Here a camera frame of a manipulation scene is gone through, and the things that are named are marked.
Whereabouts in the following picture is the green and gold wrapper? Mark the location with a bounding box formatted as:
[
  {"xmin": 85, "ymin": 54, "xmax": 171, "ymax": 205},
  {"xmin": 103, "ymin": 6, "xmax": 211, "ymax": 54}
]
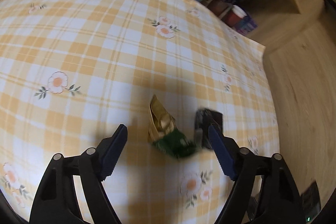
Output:
[{"xmin": 147, "ymin": 94, "xmax": 200, "ymax": 160}]

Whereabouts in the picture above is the red paper cup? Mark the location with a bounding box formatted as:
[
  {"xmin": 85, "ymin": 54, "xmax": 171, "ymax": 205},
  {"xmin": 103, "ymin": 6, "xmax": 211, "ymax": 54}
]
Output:
[{"xmin": 224, "ymin": 5, "xmax": 247, "ymax": 27}]

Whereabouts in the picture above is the yellow plaid floral tablecloth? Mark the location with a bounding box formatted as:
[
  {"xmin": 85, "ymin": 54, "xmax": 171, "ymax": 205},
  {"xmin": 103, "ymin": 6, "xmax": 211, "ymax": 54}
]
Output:
[{"xmin": 1, "ymin": 0, "xmax": 279, "ymax": 223}]

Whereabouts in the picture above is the small blue box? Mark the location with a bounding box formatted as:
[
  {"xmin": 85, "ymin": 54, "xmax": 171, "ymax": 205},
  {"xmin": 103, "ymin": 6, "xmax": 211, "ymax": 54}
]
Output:
[{"xmin": 233, "ymin": 14, "xmax": 258, "ymax": 36}]

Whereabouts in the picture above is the black cigarette pack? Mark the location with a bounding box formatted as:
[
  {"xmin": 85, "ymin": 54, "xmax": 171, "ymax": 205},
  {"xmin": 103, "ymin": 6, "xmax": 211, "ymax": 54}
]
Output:
[{"xmin": 194, "ymin": 108, "xmax": 223, "ymax": 150}]

